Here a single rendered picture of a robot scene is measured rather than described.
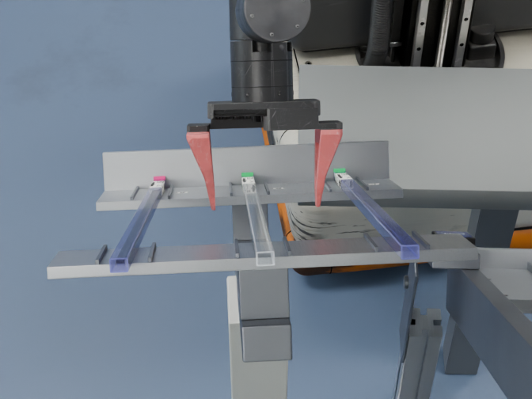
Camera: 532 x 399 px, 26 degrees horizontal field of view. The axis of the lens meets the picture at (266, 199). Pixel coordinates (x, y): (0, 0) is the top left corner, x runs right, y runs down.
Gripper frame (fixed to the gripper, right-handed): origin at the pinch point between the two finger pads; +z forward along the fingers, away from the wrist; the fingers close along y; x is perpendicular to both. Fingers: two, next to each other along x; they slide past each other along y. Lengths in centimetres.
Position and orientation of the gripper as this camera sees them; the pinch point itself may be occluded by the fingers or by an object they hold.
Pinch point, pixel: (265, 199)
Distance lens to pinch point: 107.7
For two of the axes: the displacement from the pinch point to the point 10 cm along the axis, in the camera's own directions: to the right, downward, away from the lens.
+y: 10.0, -0.3, 0.3
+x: -0.4, -1.2, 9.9
